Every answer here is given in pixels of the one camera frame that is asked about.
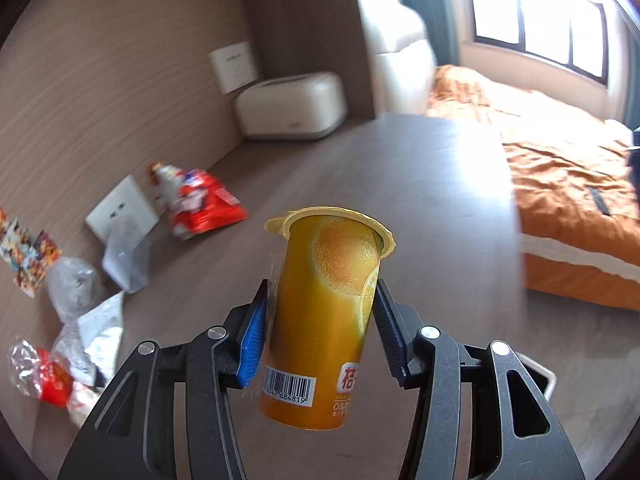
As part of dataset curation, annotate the orange juice cup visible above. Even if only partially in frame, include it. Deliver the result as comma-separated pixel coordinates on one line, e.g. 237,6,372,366
260,206,396,430

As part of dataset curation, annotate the silver white foil wrapper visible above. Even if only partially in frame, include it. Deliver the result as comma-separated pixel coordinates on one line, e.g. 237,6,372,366
51,292,125,388

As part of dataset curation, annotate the clear plastic bottle red label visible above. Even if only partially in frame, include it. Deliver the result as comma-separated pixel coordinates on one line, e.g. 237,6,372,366
8,339,74,408

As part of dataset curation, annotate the clear plastic bag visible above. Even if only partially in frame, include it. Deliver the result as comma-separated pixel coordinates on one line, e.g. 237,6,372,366
46,257,106,324

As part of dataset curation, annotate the white trash bin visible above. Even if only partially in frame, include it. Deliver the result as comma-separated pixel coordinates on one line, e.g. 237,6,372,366
516,352,558,402

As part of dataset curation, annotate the clear folded plastic piece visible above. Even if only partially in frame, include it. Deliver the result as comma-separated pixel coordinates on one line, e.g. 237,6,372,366
102,231,150,294

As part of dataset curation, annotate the red snack wrapper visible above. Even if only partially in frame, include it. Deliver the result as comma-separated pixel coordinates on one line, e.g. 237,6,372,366
148,162,248,240

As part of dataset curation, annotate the orange bed cover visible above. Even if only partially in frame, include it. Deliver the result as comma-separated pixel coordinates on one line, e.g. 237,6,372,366
424,65,639,311

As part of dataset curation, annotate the black phone on bed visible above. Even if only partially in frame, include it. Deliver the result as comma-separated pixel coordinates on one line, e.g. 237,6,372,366
588,186,611,217

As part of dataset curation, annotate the white tissue box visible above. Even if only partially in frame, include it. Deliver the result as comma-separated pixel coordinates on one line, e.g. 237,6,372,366
234,72,348,140

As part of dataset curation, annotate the anime sticker strip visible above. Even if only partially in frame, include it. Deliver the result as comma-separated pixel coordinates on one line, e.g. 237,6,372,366
1,210,62,298

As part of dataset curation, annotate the beige padded headboard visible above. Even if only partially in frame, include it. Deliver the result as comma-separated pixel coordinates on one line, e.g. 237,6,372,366
358,0,437,116

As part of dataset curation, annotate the dark framed window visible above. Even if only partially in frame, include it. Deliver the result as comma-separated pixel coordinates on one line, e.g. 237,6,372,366
471,0,610,84

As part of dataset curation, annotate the lower white wall socket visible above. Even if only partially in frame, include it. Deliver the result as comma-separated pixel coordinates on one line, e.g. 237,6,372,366
85,176,160,243

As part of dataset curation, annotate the white wall socket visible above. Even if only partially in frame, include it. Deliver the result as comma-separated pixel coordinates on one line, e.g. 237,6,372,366
209,41,258,94
85,176,160,243

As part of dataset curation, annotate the upper white wall socket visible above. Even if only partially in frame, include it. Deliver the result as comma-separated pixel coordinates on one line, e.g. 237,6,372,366
209,41,258,94

